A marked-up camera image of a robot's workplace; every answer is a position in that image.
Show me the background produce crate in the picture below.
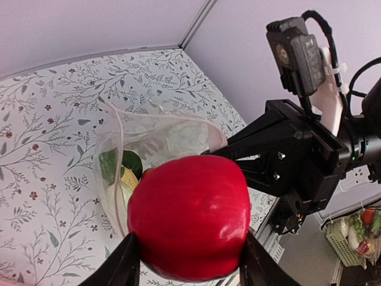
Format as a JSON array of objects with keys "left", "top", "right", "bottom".
[{"left": 322, "top": 207, "right": 380, "bottom": 269}]

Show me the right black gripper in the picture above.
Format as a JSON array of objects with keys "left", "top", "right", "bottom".
[{"left": 204, "top": 101, "right": 348, "bottom": 213}]

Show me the right aluminium frame post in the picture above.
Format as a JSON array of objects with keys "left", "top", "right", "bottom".
[{"left": 178, "top": 0, "right": 218, "bottom": 51}]

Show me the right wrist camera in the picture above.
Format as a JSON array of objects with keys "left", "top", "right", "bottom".
[{"left": 266, "top": 17, "right": 348, "bottom": 135}]

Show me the floral tablecloth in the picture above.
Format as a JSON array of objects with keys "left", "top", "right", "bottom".
[{"left": 0, "top": 47, "right": 277, "bottom": 286}]

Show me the front aluminium rail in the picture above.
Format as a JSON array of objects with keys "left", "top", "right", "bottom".
[{"left": 221, "top": 212, "right": 284, "bottom": 285}]

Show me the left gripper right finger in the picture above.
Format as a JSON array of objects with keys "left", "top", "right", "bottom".
[{"left": 239, "top": 231, "right": 300, "bottom": 286}]

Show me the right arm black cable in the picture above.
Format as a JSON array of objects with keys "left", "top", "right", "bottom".
[{"left": 302, "top": 10, "right": 381, "bottom": 120}]

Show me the red apple toy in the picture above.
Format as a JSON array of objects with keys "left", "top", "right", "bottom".
[{"left": 127, "top": 156, "right": 251, "bottom": 282}]

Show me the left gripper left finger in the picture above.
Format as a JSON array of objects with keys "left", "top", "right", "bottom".
[{"left": 79, "top": 233, "right": 140, "bottom": 286}]

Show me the clear zip top bag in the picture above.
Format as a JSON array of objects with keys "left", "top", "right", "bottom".
[{"left": 93, "top": 103, "right": 227, "bottom": 237}]

